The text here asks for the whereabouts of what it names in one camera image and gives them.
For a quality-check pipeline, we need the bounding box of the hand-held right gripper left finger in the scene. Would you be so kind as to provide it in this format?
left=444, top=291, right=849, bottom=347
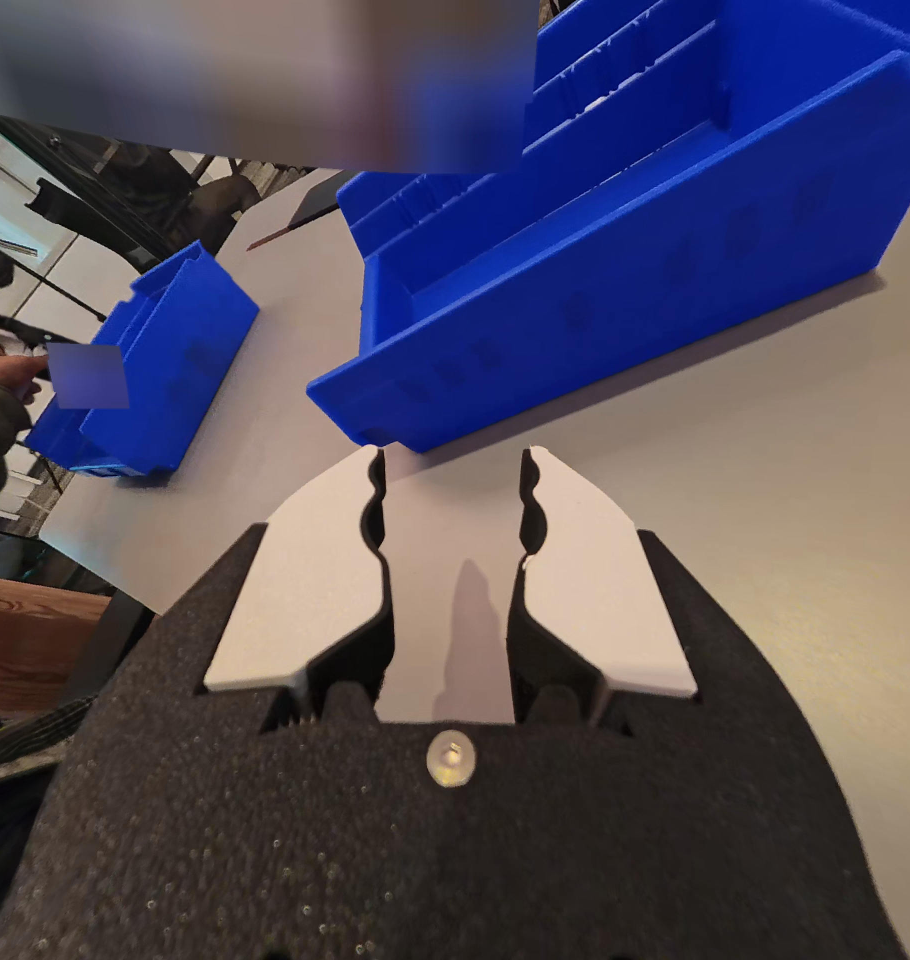
left=202, top=444, right=396, bottom=727

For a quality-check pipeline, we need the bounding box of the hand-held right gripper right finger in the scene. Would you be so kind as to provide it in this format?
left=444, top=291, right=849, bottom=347
left=507, top=444, right=701, bottom=727

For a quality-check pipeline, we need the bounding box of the small blue plastic bin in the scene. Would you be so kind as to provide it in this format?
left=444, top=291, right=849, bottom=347
left=23, top=240, right=261, bottom=478

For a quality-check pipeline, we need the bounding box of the brown wooden bench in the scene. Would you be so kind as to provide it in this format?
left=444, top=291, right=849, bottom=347
left=0, top=573, right=116, bottom=714

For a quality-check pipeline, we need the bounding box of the large blue plastic bin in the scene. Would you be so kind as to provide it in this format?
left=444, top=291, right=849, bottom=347
left=306, top=0, right=910, bottom=456
left=336, top=0, right=726, bottom=260

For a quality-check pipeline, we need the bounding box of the person's plaid shirt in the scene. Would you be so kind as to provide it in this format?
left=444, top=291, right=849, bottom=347
left=0, top=696, right=98, bottom=781

